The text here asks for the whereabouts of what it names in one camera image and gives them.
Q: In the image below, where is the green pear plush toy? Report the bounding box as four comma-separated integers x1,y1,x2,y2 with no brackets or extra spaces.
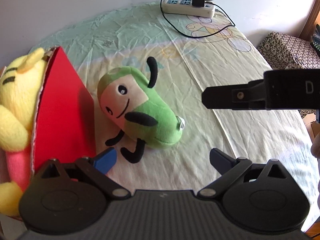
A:
97,56,185,164

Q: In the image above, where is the yellow tiger plush toy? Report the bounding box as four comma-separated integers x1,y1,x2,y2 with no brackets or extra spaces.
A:
1,48,47,217

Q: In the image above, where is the person right hand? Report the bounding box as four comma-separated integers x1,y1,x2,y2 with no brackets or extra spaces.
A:
311,133,320,159

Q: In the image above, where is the patterned cloth covered stool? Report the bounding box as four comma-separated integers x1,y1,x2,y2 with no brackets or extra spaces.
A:
258,32,319,113

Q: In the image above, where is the green bag on stool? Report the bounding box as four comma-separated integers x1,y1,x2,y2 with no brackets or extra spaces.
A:
310,24,320,56

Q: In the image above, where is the red cardboard box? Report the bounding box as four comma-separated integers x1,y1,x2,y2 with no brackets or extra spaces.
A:
31,47,96,173

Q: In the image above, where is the green yellow cartoon bedsheet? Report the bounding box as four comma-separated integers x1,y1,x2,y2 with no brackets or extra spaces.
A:
37,2,319,230

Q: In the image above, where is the white power strip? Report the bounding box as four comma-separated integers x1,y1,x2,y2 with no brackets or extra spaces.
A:
161,0,215,18

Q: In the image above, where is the black charger cable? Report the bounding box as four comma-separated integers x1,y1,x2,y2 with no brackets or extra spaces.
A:
159,0,236,39

